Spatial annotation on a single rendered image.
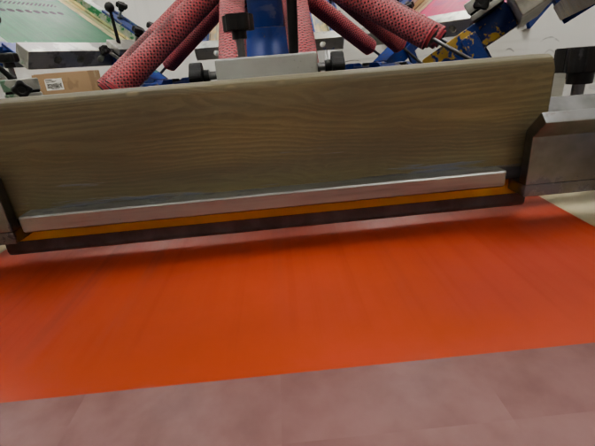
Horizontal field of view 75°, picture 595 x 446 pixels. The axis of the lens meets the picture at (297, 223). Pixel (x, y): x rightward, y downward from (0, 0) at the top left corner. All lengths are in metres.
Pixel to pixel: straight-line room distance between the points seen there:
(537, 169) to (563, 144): 0.02
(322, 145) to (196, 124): 0.08
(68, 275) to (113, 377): 0.11
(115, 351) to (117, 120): 0.13
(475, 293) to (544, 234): 0.09
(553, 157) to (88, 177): 0.28
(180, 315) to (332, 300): 0.08
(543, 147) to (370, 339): 0.16
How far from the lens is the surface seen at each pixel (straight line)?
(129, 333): 0.21
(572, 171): 0.30
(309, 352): 0.17
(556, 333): 0.20
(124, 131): 0.25
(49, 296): 0.26
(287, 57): 0.51
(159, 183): 0.26
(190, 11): 0.92
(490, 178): 0.27
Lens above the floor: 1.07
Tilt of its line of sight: 23 degrees down
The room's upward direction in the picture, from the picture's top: 5 degrees counter-clockwise
